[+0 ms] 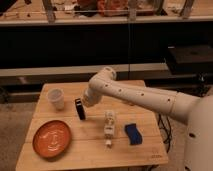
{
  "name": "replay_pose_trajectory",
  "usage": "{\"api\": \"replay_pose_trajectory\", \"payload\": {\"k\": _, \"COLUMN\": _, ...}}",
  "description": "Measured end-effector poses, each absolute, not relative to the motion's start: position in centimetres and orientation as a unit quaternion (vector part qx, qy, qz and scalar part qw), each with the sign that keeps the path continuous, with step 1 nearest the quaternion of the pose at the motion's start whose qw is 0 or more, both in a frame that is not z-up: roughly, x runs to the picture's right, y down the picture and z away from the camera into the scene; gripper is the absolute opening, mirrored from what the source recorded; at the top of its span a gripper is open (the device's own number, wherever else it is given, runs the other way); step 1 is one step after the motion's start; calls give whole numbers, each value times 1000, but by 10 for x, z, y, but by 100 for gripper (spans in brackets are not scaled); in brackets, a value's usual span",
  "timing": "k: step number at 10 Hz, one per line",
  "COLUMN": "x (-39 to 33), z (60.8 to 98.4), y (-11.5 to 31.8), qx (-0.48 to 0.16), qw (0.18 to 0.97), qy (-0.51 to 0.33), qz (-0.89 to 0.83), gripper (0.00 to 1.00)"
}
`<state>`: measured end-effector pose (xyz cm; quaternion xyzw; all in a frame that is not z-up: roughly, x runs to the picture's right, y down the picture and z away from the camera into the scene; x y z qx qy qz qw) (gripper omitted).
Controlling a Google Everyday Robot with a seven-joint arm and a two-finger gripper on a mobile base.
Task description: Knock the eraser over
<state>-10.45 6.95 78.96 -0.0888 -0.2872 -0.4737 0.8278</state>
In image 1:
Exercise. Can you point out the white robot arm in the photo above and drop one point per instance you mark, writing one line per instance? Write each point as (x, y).
(195, 112)

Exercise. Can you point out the white plastic cup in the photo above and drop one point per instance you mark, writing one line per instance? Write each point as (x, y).
(56, 98)

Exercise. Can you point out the orange round plate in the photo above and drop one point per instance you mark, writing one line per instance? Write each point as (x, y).
(51, 139)

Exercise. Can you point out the blue crumpled cloth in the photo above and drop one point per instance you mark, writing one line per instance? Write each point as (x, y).
(133, 134)

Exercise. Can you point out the wooden table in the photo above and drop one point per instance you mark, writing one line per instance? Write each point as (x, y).
(87, 149)

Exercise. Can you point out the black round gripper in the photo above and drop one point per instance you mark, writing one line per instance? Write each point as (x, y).
(80, 109)

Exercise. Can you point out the black box on shelf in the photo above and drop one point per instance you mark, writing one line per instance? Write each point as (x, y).
(196, 59)

